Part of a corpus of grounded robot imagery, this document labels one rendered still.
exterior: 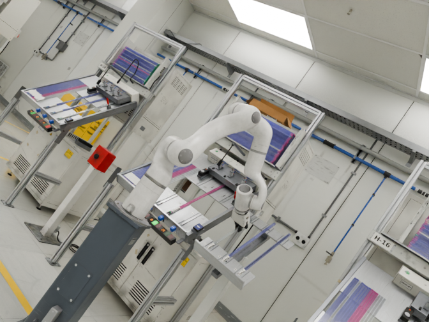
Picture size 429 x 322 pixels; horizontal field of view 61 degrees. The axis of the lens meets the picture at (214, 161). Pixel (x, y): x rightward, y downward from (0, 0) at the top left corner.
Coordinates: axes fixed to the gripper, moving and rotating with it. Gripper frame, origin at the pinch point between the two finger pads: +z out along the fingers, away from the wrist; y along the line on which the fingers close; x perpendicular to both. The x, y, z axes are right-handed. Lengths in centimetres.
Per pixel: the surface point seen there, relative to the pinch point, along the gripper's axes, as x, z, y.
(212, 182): -24, 11, 44
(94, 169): 24, 19, 118
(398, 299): -33, 10, -85
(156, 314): 49, 60, 18
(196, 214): 8.0, 5.0, 26.5
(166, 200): 14.8, 4.0, 47.3
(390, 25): -215, -62, 27
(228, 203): -16.3, 9.2, 22.4
